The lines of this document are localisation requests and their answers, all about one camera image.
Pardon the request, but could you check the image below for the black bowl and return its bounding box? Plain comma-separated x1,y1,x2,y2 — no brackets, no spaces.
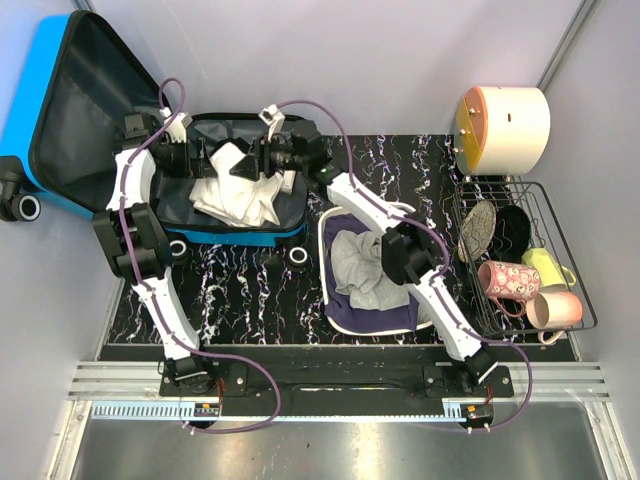
489,205,531,263

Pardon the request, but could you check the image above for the aluminium rail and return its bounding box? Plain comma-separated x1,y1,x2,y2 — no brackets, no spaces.
66,362,610,402

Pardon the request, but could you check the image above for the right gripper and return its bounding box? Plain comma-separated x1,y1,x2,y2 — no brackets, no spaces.
229,133,306,184

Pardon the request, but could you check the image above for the white plastic basin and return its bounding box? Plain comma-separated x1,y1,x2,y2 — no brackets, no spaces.
317,205,436,335

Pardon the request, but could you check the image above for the blue fish-print suitcase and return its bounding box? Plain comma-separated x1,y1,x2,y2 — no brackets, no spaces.
1,11,308,247

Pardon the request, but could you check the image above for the detached black white wheel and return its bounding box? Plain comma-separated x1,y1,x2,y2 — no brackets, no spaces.
287,246,309,271

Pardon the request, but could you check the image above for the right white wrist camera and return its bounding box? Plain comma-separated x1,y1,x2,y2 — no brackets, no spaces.
258,104,286,142

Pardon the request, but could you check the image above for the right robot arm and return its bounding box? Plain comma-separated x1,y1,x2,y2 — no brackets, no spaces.
230,121,498,397

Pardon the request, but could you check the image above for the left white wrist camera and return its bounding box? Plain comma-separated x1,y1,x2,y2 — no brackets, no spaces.
160,107,192,143

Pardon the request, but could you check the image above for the pink patterned mug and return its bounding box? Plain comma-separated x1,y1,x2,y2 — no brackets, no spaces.
478,260,541,318

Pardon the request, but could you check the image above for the purple cloth garment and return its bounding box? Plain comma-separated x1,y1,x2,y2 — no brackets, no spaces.
323,212,421,335

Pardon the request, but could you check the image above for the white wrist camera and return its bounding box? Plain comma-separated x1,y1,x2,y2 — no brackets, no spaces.
160,107,192,143
258,104,286,142

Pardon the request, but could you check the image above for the yellow-green mug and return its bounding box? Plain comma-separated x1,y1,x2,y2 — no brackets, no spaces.
522,248,577,289

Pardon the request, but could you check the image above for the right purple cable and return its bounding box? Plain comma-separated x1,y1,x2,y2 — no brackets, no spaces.
277,99,535,434

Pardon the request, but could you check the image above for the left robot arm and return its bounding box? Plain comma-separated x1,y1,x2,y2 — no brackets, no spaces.
92,109,216,396

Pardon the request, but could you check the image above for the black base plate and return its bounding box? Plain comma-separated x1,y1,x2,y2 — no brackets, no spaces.
156,360,515,399

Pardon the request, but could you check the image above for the cream cylindrical drawer box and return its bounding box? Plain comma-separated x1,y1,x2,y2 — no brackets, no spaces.
454,86,551,176

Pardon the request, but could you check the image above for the white rectangular tube box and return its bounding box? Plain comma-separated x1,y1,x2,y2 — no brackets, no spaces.
280,170,296,194

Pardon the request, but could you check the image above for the white fluffy towel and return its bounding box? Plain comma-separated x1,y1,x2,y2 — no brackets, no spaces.
189,142,284,228

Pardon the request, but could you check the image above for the grey cloth garment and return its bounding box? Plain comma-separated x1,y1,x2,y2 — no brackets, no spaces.
330,230,410,311

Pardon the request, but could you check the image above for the grey speckled plate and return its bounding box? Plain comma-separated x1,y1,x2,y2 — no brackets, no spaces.
457,200,496,264

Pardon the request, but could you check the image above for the peach gradient mug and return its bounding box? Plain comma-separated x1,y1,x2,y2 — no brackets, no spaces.
526,291,583,345

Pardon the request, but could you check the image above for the black wire dish rack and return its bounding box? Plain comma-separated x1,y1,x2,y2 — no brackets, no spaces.
453,177,598,342

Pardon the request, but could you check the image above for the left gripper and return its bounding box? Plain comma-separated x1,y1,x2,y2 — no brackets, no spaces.
157,137,216,179

